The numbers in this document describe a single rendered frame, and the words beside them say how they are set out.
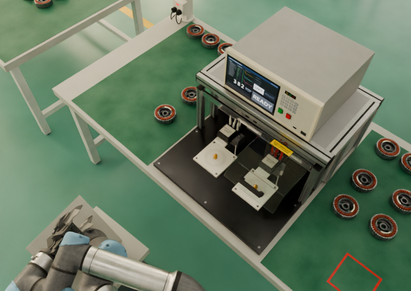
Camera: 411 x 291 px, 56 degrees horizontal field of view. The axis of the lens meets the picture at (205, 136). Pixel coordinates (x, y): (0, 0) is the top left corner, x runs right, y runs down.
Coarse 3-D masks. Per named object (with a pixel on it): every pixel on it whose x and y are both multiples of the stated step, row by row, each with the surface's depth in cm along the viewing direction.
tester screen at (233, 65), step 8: (232, 64) 153; (240, 64) 149; (232, 72) 156; (240, 72) 152; (248, 72) 149; (232, 80) 159; (240, 80) 155; (248, 80) 152; (256, 80) 148; (264, 80) 145; (240, 88) 159; (248, 88) 155; (264, 88) 148; (272, 88) 145; (264, 96) 151
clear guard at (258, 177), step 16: (256, 144) 154; (288, 144) 154; (240, 160) 149; (256, 160) 150; (272, 160) 150; (288, 160) 150; (304, 160) 150; (240, 176) 149; (256, 176) 145; (272, 176) 145; (288, 176) 146; (272, 192) 143; (288, 192) 142; (272, 208) 142
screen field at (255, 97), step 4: (252, 96) 156; (256, 96) 154; (260, 96) 153; (256, 100) 156; (260, 100) 154; (264, 100) 152; (260, 104) 156; (264, 104) 154; (268, 104) 152; (272, 104) 150; (268, 108) 154; (272, 108) 152
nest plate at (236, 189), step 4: (232, 188) 174; (236, 188) 174; (236, 192) 173; (240, 192) 173; (244, 192) 173; (240, 196) 172; (244, 196) 172; (248, 196) 172; (248, 200) 171; (252, 200) 171; (252, 204) 170; (256, 204) 170; (260, 204) 170; (256, 208) 169
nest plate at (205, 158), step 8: (216, 144) 188; (200, 152) 186; (208, 152) 186; (216, 152) 186; (224, 152) 186; (200, 160) 183; (208, 160) 183; (216, 160) 183; (224, 160) 183; (232, 160) 183; (208, 168) 180; (216, 168) 180; (224, 168) 180; (216, 176) 178
